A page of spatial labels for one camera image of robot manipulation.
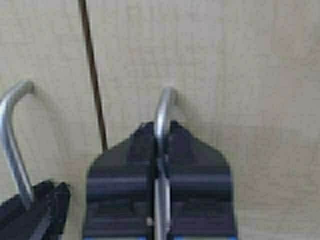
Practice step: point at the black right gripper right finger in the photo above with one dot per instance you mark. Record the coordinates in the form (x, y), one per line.
(201, 188)

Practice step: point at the door handle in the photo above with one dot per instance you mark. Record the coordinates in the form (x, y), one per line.
(162, 188)
(9, 144)

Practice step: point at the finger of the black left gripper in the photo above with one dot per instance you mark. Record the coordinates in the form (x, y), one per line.
(20, 223)
(51, 224)

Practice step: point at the cabinet door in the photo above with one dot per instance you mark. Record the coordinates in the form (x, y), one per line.
(56, 127)
(247, 73)

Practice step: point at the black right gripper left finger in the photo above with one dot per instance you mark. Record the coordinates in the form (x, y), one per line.
(119, 189)

